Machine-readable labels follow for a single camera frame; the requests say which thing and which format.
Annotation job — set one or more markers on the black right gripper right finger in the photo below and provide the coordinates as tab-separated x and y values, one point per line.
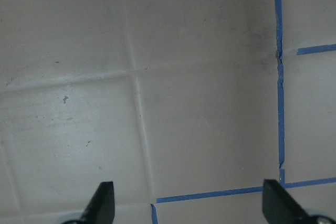
278	206

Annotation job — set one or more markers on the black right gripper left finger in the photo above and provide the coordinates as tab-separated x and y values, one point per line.
101	207

